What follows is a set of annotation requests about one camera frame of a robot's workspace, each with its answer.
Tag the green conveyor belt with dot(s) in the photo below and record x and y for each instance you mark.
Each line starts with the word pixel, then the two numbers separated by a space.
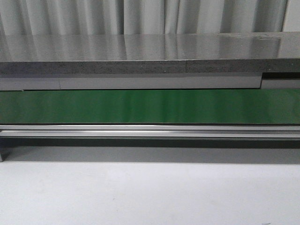
pixel 237 106

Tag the grey stone slab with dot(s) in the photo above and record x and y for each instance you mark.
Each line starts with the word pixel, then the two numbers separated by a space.
pixel 150 54

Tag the grey pleated curtain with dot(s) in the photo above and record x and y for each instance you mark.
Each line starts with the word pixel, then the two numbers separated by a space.
pixel 89 17

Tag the aluminium conveyor front rail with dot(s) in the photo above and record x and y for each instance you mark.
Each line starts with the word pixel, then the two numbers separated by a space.
pixel 151 131

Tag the grey conveyor back rail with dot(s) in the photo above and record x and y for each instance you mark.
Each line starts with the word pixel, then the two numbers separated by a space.
pixel 229 80

